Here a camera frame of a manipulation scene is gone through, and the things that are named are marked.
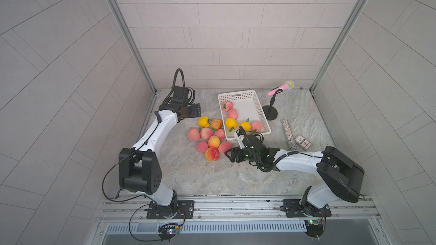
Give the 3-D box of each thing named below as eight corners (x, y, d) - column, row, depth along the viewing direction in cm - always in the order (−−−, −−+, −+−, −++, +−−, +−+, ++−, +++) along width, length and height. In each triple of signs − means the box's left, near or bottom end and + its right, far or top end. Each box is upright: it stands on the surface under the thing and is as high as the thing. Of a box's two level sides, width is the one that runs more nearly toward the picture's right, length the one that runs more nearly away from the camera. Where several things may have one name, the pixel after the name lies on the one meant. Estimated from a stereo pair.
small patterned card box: (306, 151, 90) (307, 149, 89) (293, 140, 94) (294, 139, 93) (311, 145, 92) (313, 144, 91) (298, 135, 97) (299, 133, 95)
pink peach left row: (188, 142, 93) (186, 137, 89) (190, 133, 97) (188, 128, 93) (199, 142, 93) (198, 137, 89) (200, 133, 97) (199, 128, 93)
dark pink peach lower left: (196, 154, 88) (195, 150, 85) (198, 144, 92) (197, 140, 89) (207, 154, 88) (206, 150, 85) (208, 144, 92) (207, 140, 89)
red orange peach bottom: (205, 162, 86) (204, 157, 82) (206, 151, 90) (205, 146, 86) (219, 162, 86) (218, 157, 82) (219, 151, 90) (219, 146, 86)
